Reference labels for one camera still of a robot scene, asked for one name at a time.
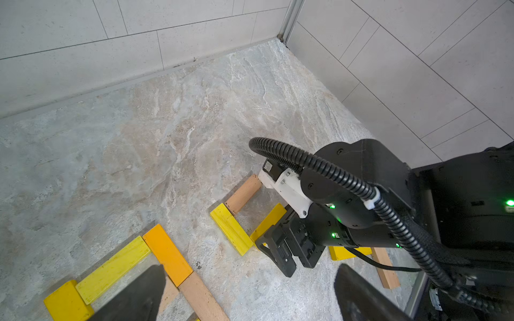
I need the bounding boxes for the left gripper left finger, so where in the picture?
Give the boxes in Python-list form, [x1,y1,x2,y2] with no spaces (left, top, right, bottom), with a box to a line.
[89,265,167,321]

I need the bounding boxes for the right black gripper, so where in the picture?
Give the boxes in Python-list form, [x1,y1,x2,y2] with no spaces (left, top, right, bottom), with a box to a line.
[256,203,357,278]

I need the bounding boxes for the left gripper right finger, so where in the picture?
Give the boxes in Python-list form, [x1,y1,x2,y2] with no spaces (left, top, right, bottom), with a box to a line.
[334,263,411,321]

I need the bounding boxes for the yellow block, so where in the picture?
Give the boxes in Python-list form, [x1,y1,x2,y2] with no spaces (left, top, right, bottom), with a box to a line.
[76,236,151,305]
[210,203,254,256]
[329,246,372,261]
[44,280,95,321]
[250,203,286,243]

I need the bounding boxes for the tan block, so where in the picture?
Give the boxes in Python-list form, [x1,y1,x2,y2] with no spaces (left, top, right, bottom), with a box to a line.
[158,276,179,315]
[224,174,262,215]
[371,247,402,290]
[179,272,230,321]

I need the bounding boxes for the amber orange block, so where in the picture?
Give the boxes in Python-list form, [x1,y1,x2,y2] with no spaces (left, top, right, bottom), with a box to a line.
[143,224,193,287]

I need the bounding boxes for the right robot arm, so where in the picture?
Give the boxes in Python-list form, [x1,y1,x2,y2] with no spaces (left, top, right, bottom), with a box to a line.
[249,137,513,320]

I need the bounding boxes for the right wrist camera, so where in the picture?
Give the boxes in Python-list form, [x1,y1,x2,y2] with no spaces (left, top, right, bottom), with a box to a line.
[258,159,313,219]

